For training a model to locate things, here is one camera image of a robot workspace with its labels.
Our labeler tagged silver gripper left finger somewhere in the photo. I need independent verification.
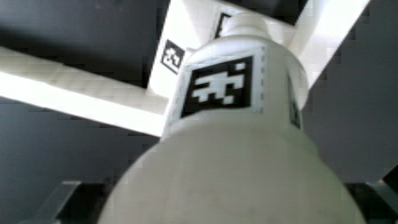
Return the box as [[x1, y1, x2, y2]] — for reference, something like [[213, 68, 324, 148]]
[[19, 181, 81, 224]]

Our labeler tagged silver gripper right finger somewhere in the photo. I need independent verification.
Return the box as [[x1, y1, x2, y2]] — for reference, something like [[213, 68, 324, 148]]
[[365, 182, 398, 224]]

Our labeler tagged white lamp bulb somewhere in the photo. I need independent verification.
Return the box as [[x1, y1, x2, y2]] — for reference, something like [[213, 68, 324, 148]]
[[97, 13, 365, 224]]

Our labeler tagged white lamp base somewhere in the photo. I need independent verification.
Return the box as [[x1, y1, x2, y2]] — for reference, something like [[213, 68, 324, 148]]
[[147, 0, 294, 100]]

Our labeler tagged white U-shaped border frame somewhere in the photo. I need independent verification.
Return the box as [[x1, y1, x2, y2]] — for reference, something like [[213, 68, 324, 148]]
[[0, 0, 371, 136]]

